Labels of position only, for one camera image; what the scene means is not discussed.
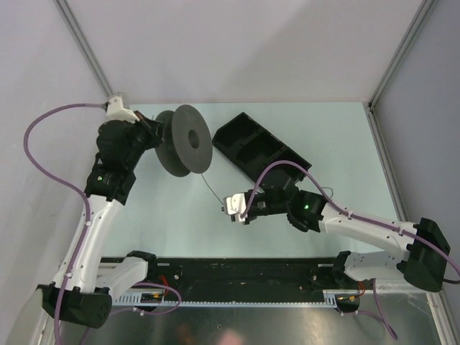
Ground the aluminium frame post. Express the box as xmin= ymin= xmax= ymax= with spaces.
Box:
xmin=52 ymin=0 xmax=115 ymax=100
xmin=367 ymin=0 xmax=438 ymax=109

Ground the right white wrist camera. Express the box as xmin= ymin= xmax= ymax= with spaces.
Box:
xmin=221 ymin=190 xmax=251 ymax=225

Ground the right aluminium frame post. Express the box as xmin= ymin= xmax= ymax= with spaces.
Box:
xmin=367 ymin=0 xmax=438 ymax=109

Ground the aluminium frame rail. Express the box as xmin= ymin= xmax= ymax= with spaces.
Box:
xmin=363 ymin=102 xmax=459 ymax=344

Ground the black cable spool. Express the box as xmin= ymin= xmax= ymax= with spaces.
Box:
xmin=155 ymin=104 xmax=213 ymax=178

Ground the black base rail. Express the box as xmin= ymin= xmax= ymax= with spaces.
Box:
xmin=143 ymin=257 xmax=359 ymax=302

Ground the thin brown wire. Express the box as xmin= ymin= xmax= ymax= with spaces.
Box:
xmin=200 ymin=172 xmax=335 ymax=208

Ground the grey slotted cable duct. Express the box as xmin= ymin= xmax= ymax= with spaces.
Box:
xmin=113 ymin=290 xmax=360 ymax=309

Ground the left aluminium frame post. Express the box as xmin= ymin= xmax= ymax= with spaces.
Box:
xmin=52 ymin=0 xmax=115 ymax=100

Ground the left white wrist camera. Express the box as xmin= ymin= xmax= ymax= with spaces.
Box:
xmin=106 ymin=93 xmax=139 ymax=123

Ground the black compartment tray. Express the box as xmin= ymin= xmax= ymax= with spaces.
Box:
xmin=212 ymin=112 xmax=311 ymax=182

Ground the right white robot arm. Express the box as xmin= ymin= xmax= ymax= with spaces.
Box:
xmin=228 ymin=188 xmax=450 ymax=293

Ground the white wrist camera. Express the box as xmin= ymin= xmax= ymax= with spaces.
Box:
xmin=106 ymin=93 xmax=139 ymax=123
xmin=221 ymin=190 xmax=251 ymax=225

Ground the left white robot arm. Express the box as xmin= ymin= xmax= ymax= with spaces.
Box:
xmin=38 ymin=112 xmax=164 ymax=328

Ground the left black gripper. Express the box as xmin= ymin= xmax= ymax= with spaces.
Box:
xmin=123 ymin=110 xmax=165 ymax=169

